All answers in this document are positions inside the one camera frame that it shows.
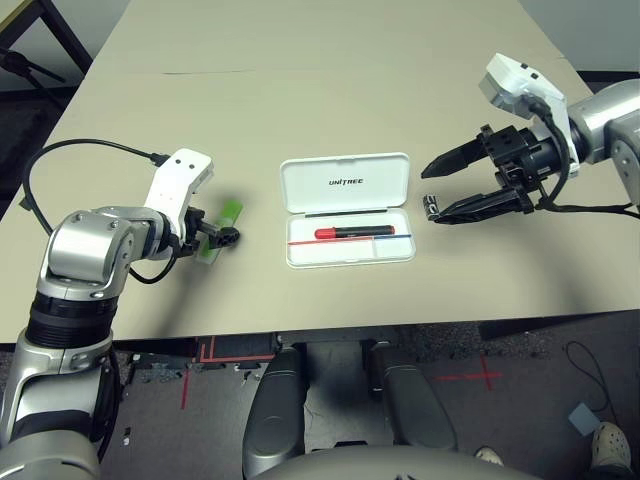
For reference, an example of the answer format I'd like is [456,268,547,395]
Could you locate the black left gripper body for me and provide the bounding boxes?
[183,209,207,254]

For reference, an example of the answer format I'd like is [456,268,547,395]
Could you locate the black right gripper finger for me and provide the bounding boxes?
[433,189,532,225]
[420,139,489,180]

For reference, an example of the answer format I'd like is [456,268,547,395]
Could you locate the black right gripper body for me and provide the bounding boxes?
[480,125,574,211]

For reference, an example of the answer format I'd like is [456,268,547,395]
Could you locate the green ruler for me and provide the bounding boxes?
[197,199,246,265]

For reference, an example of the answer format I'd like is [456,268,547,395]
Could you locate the white plastic pencil case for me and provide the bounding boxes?
[278,151,418,270]

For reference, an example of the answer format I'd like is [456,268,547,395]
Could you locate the red black whiteboard marker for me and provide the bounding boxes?
[313,224,396,240]

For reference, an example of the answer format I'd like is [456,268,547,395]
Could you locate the dark grey left robot leg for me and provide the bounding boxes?
[242,344,307,476]

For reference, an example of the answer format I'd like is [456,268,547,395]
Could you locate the dark grey robot leg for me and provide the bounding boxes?
[242,344,307,476]
[369,339,459,454]

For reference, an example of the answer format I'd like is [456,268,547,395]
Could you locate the dark grey right robot leg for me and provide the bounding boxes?
[369,339,459,454]

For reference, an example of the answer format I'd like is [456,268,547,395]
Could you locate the black tripod stand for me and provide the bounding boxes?
[0,47,66,84]

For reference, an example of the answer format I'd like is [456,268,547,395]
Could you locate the grey blue foot pedal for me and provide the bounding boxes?
[567,402,601,436]

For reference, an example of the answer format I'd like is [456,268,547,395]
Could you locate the white bystander shoe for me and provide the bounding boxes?
[472,446,505,469]

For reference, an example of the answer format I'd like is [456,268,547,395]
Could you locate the beige perforated clog shoe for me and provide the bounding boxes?
[589,420,632,471]

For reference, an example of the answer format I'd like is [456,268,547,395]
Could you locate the grey robot torso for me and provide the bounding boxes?
[252,447,541,480]

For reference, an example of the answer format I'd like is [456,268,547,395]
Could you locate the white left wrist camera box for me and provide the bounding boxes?
[143,148,215,251]

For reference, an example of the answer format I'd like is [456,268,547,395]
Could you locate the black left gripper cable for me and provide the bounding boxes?
[128,243,175,285]

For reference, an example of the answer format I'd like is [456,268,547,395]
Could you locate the black left camera cable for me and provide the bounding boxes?
[20,138,170,236]

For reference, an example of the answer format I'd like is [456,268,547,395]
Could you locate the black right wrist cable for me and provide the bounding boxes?
[529,97,640,217]

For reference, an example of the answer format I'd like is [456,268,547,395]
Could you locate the thin black pedal cable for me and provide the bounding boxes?
[563,340,619,416]

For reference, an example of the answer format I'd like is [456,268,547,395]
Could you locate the black metal frame table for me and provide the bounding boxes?
[0,0,94,66]

